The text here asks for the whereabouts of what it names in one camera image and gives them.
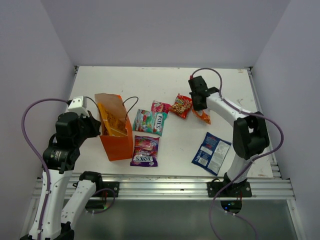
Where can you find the black right base bracket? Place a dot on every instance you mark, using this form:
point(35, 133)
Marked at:
point(235, 190)

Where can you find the black base bracket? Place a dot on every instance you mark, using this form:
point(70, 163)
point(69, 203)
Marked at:
point(108, 189)
point(235, 190)

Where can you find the pink candy packet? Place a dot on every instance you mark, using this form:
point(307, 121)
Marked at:
point(160, 107)

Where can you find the orange snack packet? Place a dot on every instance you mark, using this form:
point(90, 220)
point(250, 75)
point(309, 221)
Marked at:
point(203, 115)

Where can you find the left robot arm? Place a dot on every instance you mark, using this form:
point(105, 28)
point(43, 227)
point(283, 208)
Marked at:
point(56, 220)

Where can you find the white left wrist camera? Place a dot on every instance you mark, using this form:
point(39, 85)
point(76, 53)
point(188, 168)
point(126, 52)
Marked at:
point(78, 105)

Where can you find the aluminium mounting rail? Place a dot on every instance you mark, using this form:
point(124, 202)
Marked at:
point(146, 187)

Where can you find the red nuts snack packet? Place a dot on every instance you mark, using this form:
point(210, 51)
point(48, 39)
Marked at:
point(182, 106)

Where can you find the orange paper bag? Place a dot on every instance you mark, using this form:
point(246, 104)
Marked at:
point(117, 148)

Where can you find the teal Fox's candy bag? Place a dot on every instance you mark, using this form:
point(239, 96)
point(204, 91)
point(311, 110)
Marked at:
point(149, 122)

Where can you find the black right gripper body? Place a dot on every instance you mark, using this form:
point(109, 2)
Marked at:
point(196, 107)

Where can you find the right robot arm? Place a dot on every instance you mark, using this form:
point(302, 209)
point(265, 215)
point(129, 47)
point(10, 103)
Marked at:
point(249, 138)

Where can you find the yellow potato chips bag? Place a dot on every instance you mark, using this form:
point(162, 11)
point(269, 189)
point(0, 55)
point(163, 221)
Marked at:
point(111, 125)

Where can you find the blue chips bag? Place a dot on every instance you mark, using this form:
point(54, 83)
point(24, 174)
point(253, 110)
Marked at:
point(211, 153)

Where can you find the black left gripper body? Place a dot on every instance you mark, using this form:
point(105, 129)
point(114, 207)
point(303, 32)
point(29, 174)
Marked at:
point(88, 129)

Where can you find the black left base bracket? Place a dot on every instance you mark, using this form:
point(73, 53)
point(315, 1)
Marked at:
point(108, 189)

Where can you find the purple Fox's candy bag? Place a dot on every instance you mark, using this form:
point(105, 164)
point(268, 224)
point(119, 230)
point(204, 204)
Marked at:
point(145, 151)

